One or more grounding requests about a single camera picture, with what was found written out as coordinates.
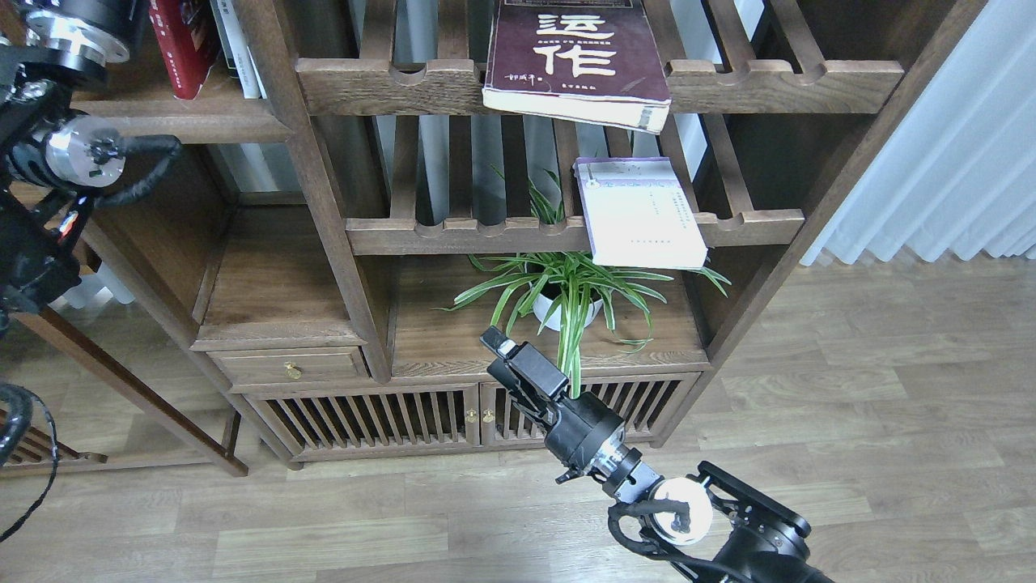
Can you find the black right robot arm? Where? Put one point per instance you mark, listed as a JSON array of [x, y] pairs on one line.
[[709, 526]]

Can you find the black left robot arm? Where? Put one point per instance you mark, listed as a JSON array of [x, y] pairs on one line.
[[60, 164]]

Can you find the white purple book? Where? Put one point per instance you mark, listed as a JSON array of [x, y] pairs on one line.
[[637, 214]]

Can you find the white upright books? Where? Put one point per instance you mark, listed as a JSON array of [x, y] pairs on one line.
[[235, 48]]

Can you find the wooden side furniture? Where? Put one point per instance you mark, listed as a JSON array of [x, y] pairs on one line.
[[91, 416]]

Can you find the white plant pot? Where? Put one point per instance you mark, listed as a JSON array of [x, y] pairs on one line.
[[549, 293]]

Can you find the red survival guide book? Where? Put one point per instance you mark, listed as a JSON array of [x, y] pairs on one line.
[[188, 41]]

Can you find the dark maroon book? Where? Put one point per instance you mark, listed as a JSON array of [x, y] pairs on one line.
[[586, 61]]

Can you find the dark wooden bookshelf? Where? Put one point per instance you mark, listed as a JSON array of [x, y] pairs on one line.
[[328, 225]]

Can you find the brass drawer knob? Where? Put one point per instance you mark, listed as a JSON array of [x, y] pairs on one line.
[[293, 371]]

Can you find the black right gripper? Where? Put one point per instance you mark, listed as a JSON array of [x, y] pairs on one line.
[[583, 433]]

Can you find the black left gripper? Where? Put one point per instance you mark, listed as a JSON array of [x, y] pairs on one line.
[[76, 40]]

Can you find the white pleated curtain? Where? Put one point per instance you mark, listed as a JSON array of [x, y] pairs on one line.
[[958, 176]]

